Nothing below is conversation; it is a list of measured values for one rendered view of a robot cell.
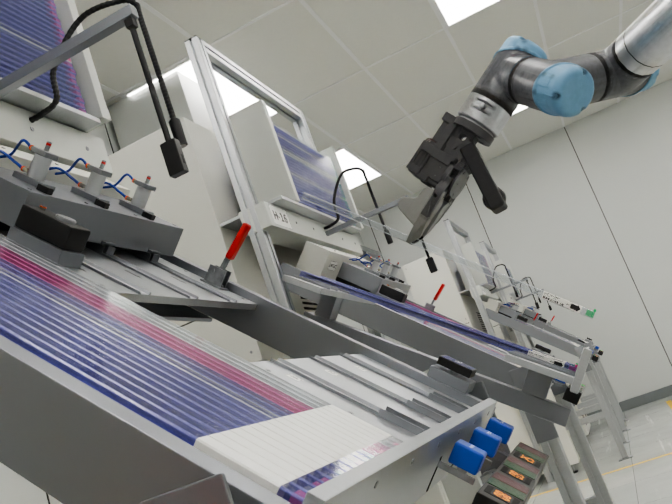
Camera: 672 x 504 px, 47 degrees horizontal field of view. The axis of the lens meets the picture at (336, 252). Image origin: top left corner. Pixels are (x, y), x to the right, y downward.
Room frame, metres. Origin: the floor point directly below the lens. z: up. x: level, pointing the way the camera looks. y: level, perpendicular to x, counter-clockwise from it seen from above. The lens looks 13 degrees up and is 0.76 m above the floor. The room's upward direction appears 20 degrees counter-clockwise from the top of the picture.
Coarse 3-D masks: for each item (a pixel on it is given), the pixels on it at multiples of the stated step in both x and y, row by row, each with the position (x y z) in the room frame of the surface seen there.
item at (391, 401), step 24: (288, 360) 0.85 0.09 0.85; (312, 360) 0.91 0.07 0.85; (336, 360) 0.98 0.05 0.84; (360, 360) 1.04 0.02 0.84; (312, 384) 0.79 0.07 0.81; (336, 384) 0.84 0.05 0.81; (360, 384) 0.90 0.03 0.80; (384, 384) 0.96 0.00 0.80; (408, 384) 1.02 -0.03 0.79; (360, 408) 0.78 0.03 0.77; (384, 408) 0.83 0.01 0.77; (408, 408) 0.88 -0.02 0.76; (432, 408) 0.90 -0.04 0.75; (456, 408) 0.99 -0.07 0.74; (408, 432) 0.77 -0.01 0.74
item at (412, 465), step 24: (480, 408) 0.95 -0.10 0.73; (432, 432) 0.71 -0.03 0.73; (456, 432) 0.81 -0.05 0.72; (384, 456) 0.57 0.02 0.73; (408, 456) 0.61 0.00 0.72; (432, 456) 0.73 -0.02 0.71; (336, 480) 0.47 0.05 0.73; (360, 480) 0.49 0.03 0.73; (384, 480) 0.56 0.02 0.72; (408, 480) 0.66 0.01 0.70; (432, 480) 0.80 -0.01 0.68
